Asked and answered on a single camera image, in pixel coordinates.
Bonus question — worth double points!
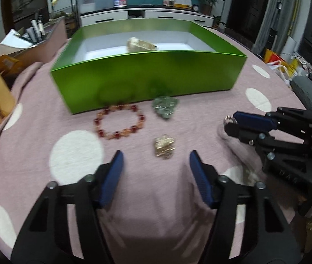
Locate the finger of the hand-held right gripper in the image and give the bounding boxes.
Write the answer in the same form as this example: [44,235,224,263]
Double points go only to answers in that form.
[223,122,279,161]
[232,107,312,145]

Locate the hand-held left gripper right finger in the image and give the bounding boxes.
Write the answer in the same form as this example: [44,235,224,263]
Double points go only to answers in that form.
[189,150,302,264]

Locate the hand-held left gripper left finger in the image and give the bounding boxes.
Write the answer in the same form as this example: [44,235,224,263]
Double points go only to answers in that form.
[10,150,125,264]

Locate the gold brooch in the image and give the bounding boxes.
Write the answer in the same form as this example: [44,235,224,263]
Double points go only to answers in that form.
[153,134,176,160]

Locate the green cardboard box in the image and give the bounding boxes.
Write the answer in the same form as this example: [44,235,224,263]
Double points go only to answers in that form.
[50,18,248,114]

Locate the white wristwatch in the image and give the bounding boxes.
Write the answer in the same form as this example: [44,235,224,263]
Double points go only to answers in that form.
[126,37,160,53]

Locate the pink polka dot tablecloth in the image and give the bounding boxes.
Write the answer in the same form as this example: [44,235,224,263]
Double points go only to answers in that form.
[0,29,312,264]

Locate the white red plastic bag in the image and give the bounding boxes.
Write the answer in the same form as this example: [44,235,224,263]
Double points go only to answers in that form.
[266,59,292,83]

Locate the grey chair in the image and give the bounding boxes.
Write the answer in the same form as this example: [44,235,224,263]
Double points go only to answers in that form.
[290,75,312,114]

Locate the yellow shopping bag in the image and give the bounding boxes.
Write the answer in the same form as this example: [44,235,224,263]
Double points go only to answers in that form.
[263,48,286,64]
[289,58,303,81]

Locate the green crystal brooch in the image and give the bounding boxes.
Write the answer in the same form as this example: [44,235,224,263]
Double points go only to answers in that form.
[152,96,179,121]

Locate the small potted plant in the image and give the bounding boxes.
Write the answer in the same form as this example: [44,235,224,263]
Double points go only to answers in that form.
[212,15,227,30]

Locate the grey curtain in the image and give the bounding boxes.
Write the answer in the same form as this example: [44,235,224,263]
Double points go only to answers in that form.
[255,0,303,59]

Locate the tall potted plant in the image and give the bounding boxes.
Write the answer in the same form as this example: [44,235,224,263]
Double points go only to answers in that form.
[201,0,218,16]

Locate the white tv cabinet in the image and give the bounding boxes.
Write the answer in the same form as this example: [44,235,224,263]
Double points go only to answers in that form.
[79,5,215,30]

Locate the orange snack packet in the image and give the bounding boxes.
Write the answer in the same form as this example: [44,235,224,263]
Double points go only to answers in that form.
[0,54,26,75]

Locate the pink pen holder box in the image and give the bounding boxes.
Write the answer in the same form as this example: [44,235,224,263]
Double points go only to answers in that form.
[16,16,69,53]

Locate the bunch of pens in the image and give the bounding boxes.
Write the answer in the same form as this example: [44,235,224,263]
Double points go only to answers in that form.
[25,11,47,37]

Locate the white papers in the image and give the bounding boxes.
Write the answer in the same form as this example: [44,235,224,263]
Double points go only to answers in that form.
[0,29,33,46]

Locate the translucent storage box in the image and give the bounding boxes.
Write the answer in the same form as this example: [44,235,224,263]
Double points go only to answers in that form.
[77,0,117,13]

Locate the yellow desk lamp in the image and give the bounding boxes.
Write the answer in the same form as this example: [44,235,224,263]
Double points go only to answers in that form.
[49,0,63,20]

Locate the red orange bead bracelet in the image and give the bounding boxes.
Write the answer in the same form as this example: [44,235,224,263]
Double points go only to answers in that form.
[93,104,147,141]

